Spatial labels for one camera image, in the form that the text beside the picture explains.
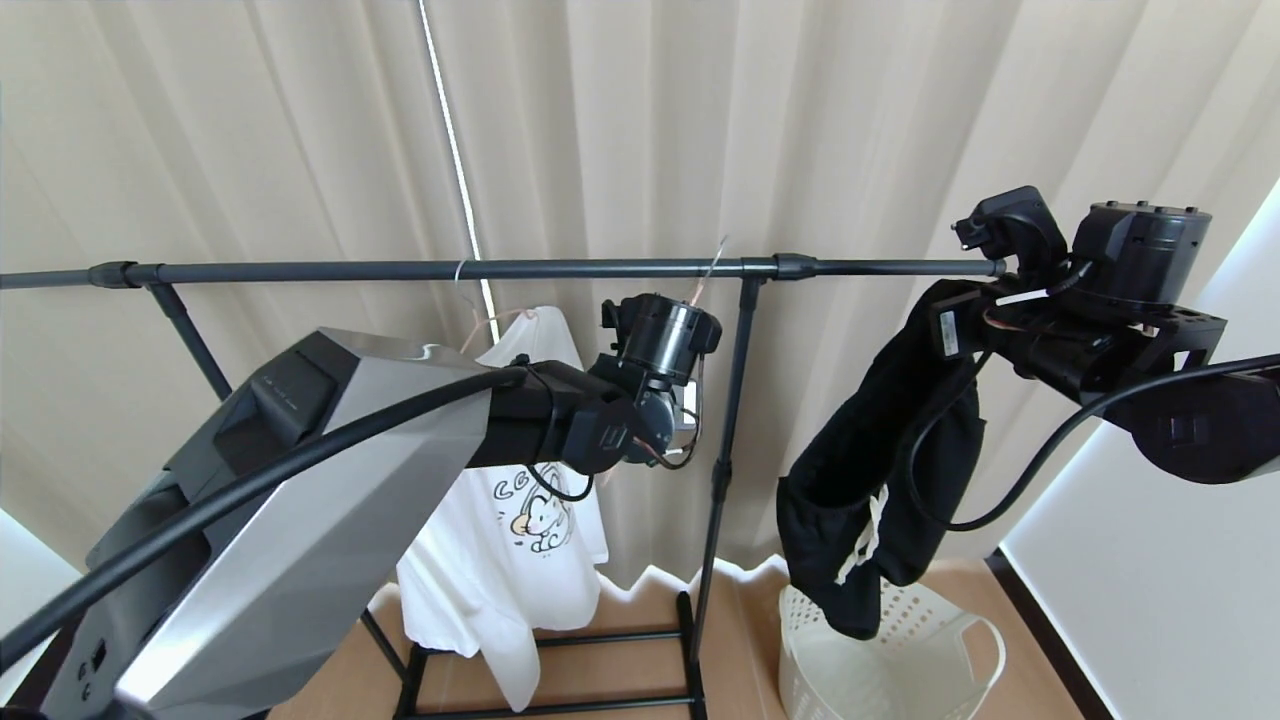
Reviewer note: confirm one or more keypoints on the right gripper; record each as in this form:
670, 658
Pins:
1060, 360

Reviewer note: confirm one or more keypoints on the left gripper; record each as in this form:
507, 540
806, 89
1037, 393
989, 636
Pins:
665, 430

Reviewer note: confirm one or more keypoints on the pink clothes hanger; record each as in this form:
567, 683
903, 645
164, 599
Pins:
712, 265
490, 325

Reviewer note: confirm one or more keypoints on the black garment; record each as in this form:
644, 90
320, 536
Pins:
870, 450

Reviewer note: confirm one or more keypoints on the white printed t-shirt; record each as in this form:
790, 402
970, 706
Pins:
500, 580

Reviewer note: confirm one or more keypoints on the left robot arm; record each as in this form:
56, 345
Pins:
300, 520

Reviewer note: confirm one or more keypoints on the white laundry basket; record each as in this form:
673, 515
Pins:
900, 670

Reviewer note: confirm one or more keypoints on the black clothes rack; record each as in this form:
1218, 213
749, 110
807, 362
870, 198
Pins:
300, 270

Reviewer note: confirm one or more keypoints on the beige curtain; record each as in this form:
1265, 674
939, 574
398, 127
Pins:
700, 120

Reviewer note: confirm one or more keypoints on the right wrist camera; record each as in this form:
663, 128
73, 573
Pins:
1010, 225

